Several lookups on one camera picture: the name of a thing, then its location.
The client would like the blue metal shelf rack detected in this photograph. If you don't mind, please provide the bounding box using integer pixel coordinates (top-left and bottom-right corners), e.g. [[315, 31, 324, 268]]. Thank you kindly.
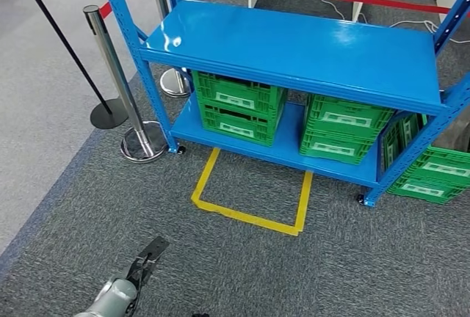
[[93, 0, 470, 208]]

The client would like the yellow floor tape square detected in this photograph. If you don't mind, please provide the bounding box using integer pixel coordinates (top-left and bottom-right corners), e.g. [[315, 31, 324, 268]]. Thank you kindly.
[[190, 147, 314, 237]]

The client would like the chrome stanchion post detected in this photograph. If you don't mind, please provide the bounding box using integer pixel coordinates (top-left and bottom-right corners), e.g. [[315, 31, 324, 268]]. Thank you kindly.
[[82, 4, 168, 164], [147, 0, 192, 98]]

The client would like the black stanchion post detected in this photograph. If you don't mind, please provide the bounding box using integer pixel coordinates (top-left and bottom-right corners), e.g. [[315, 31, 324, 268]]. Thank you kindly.
[[11, 0, 129, 130]]

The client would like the white floor cable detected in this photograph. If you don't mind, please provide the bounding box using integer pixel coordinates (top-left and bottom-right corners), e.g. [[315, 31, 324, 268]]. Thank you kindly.
[[293, 0, 470, 46]]

